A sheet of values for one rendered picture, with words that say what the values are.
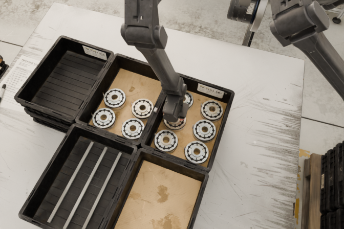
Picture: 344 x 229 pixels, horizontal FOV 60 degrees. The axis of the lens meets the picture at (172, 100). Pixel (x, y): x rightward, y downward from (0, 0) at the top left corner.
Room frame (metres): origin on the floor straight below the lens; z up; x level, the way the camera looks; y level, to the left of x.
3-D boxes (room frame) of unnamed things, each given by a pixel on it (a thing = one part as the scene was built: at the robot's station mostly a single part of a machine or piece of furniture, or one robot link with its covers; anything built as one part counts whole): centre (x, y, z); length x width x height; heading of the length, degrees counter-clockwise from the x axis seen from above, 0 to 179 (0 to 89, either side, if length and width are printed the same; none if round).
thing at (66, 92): (0.75, 0.49, 0.87); 0.40 x 0.30 x 0.11; 163
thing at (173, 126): (0.59, -0.02, 0.86); 0.10 x 0.10 x 0.01
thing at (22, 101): (0.75, 0.49, 0.92); 0.40 x 0.30 x 0.02; 163
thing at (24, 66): (0.83, 0.81, 0.70); 0.33 x 0.23 x 0.01; 168
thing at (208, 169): (0.57, -0.08, 0.92); 0.40 x 0.30 x 0.02; 163
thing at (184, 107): (0.59, -0.02, 0.98); 0.10 x 0.07 x 0.07; 78
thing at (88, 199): (0.28, 0.32, 0.87); 0.40 x 0.30 x 0.11; 163
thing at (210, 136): (0.55, -0.15, 0.86); 0.10 x 0.10 x 0.01
